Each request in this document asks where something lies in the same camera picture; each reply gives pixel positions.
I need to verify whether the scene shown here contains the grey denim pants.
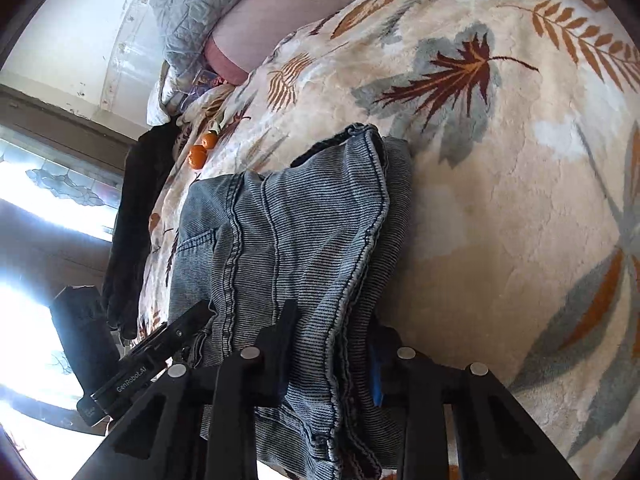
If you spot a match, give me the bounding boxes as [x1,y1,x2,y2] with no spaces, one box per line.
[169,124,412,479]

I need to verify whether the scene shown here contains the window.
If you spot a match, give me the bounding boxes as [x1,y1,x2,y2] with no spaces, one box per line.
[1,126,122,242]

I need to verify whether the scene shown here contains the black garment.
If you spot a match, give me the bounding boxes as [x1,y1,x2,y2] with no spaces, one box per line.
[102,120,180,340]

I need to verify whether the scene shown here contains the orange tangerine front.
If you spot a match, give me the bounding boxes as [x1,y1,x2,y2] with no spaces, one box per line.
[186,144,208,170]

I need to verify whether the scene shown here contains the orange tangerine with leaf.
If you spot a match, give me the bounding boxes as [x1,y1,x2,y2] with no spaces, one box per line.
[201,120,222,151]

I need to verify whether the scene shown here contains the white crumpled cloth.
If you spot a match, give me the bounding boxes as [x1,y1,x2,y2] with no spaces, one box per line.
[145,56,207,127]

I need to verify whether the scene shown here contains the cream leaf-pattern blanket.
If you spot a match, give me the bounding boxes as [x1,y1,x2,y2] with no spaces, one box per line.
[138,0,639,479]

